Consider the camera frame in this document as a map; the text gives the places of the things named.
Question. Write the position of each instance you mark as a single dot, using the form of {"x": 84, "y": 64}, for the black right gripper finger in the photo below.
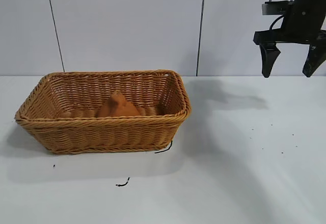
{"x": 268, "y": 61}
{"x": 312, "y": 61}

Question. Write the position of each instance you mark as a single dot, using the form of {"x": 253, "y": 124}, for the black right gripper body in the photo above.
{"x": 303, "y": 23}

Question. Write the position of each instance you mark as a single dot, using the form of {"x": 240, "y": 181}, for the orange cloth pouch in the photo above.
{"x": 118, "y": 108}

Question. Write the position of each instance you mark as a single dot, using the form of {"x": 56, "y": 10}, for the brown woven wicker basket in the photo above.
{"x": 102, "y": 132}

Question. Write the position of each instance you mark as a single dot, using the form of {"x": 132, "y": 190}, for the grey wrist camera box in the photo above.
{"x": 276, "y": 7}

